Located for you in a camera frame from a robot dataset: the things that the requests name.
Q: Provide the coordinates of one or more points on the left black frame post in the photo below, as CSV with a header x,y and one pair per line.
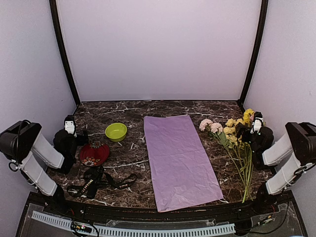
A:
x,y
62,51

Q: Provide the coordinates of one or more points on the right black frame post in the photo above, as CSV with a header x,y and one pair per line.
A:
x,y
255,53

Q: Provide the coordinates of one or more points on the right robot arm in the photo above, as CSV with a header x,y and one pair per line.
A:
x,y
295,152

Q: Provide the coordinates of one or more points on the small yellow filler flowers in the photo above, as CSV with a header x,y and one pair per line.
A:
x,y
244,166

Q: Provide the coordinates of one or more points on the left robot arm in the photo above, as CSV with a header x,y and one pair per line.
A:
x,y
27,149

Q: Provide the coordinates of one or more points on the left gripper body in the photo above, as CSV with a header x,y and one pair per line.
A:
x,y
82,141

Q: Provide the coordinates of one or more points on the pink wrapping paper sheet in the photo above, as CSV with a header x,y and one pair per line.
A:
x,y
181,172

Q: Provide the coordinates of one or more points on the black printed ribbon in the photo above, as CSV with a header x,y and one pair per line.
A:
x,y
96,178

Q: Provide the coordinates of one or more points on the black front rail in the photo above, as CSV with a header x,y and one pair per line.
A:
x,y
94,210

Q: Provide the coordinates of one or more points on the black frame post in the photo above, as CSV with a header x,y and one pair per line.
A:
x,y
62,51
255,53

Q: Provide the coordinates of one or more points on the yellow daisy bunch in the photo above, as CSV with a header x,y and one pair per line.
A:
x,y
239,153

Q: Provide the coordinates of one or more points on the red floral dish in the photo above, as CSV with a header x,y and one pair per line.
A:
x,y
94,154

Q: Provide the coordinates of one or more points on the yellow rose stem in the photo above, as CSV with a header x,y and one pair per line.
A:
x,y
248,116

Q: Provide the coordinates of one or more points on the green plastic bowl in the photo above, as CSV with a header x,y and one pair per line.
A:
x,y
116,132

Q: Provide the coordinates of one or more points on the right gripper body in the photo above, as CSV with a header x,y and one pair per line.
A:
x,y
246,130

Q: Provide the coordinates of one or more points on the white slotted cable duct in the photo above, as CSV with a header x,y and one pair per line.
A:
x,y
131,229

